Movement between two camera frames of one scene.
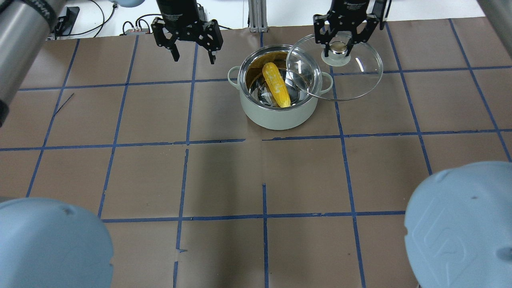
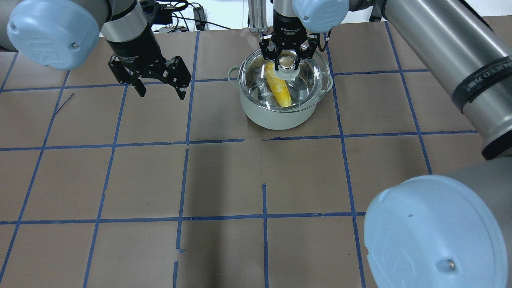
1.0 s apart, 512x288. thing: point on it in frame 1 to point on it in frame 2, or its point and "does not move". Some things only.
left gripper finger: [211, 39] to [177, 73]
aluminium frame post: [257, 12] does not move
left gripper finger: [162, 39] to [123, 75]
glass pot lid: [337, 77] to [288, 89]
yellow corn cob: [272, 74] does not move
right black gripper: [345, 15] to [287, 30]
